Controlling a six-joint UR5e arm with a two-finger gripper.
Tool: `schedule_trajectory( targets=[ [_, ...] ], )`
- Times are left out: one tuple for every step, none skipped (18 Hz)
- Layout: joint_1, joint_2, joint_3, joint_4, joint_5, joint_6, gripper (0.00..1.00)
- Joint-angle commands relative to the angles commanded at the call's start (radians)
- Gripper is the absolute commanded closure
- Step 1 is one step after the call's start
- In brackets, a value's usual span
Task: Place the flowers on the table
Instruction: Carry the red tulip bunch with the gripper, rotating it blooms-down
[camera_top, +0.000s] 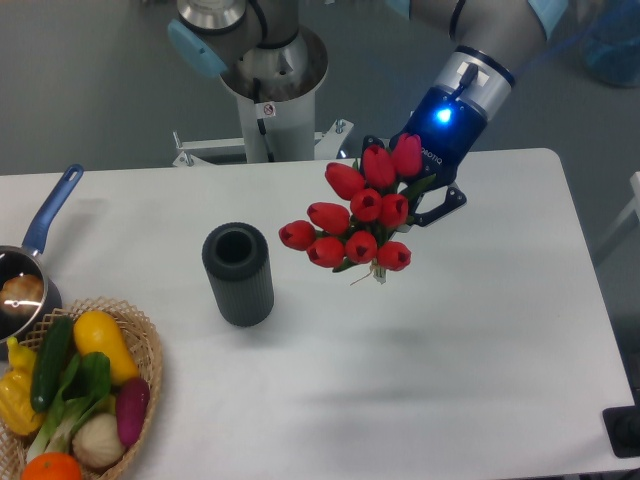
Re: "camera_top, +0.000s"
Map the blue handled saucepan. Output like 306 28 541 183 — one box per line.
1 164 84 361

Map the bread roll in saucepan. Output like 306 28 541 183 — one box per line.
1 274 44 318

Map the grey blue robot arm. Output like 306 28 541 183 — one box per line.
167 1 567 227

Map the white garlic bulb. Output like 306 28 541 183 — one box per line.
72 413 126 470

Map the purple eggplant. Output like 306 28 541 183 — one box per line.
116 378 150 448

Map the green cucumber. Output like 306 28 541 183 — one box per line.
30 316 73 413

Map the red tulip bouquet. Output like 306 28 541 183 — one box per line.
279 133 435 284

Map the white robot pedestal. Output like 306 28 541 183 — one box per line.
173 26 354 166

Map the green bok choy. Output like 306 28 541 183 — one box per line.
26 352 112 463

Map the white furniture frame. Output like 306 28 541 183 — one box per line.
592 172 639 265

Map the yellow bell pepper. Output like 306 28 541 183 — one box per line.
1 337 44 437

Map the yellow squash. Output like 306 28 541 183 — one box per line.
73 310 139 386

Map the dark grey ribbed vase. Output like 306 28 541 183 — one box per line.
201 222 274 328

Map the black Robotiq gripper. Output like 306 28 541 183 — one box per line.
362 87 486 233

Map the black device at table edge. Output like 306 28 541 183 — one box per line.
602 406 640 458

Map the blue translucent container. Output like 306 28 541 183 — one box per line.
581 0 639 88

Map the orange fruit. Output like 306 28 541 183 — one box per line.
20 452 82 480

